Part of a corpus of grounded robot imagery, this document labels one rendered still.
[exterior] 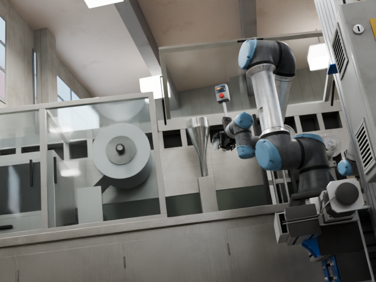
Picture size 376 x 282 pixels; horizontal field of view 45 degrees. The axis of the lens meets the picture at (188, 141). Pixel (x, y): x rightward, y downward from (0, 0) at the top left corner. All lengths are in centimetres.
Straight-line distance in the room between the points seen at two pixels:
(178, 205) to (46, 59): 455
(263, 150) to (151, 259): 83
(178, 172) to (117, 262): 89
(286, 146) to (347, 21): 54
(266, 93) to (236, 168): 123
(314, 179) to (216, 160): 131
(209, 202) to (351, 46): 150
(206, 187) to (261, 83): 99
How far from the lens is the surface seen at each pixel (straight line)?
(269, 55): 184
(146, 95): 248
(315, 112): 317
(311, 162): 173
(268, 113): 174
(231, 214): 223
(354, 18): 137
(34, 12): 700
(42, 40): 721
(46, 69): 694
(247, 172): 293
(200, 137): 269
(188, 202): 286
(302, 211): 141
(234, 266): 222
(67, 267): 227
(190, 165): 292
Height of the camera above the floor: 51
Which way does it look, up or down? 19 degrees up
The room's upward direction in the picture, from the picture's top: 8 degrees counter-clockwise
